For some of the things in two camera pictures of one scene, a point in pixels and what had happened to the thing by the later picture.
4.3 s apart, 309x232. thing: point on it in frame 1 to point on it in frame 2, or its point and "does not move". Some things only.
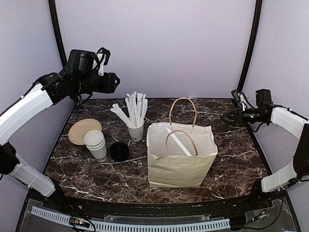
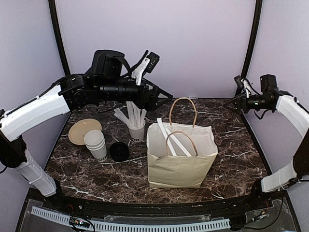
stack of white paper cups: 95,142 does not move
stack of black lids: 119,152 does not move
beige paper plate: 77,131 does not move
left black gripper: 108,85 to 151,104
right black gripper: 238,117 to 238,101
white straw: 182,147 does not move
